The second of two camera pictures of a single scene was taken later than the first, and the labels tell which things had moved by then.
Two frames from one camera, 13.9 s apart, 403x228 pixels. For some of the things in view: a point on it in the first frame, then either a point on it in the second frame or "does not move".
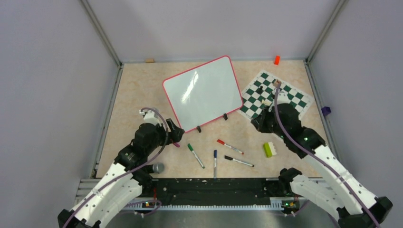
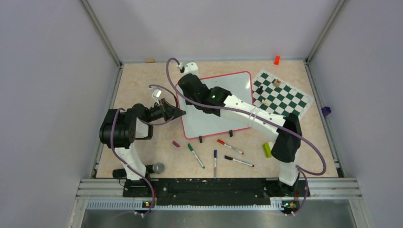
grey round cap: x=156 y=168 does not move
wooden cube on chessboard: x=276 y=82 does not move
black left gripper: x=176 y=134 → x=169 y=111
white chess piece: x=266 y=101 does not move
